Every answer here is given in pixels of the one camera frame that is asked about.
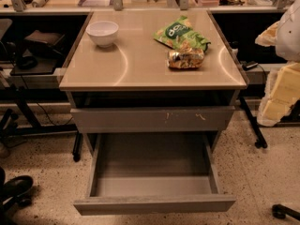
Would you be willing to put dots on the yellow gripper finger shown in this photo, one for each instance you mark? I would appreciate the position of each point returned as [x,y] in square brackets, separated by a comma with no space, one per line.
[281,92]

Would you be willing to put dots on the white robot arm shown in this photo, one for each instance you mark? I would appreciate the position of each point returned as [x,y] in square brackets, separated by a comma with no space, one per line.
[284,35]

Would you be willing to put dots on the closed grey upper drawer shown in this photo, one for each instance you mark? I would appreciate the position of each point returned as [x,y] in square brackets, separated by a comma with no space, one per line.
[110,120]

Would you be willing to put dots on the grey drawer cabinet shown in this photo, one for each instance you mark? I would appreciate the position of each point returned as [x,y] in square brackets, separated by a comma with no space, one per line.
[133,72]

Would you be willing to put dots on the open grey lower drawer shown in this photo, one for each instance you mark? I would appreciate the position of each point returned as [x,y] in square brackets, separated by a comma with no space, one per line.
[147,173]

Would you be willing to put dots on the black power adapter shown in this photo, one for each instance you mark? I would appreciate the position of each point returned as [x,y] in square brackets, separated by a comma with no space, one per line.
[246,66]

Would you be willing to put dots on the black desk leg right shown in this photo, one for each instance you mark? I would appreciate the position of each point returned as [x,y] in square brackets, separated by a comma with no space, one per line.
[260,141]

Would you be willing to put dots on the black desk leg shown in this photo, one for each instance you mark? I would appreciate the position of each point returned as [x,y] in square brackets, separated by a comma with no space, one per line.
[260,141]
[77,148]

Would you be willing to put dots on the green chip bag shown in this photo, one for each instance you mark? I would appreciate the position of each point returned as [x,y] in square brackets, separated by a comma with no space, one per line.
[180,35]

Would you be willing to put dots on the black chair caster right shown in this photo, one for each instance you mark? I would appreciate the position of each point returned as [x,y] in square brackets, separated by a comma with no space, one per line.
[280,211]

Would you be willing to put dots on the white ceramic bowl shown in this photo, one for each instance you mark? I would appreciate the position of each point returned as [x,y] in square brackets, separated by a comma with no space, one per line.
[102,33]

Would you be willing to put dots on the black desk leg left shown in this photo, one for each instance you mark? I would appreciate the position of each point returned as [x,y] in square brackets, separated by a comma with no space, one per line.
[77,148]

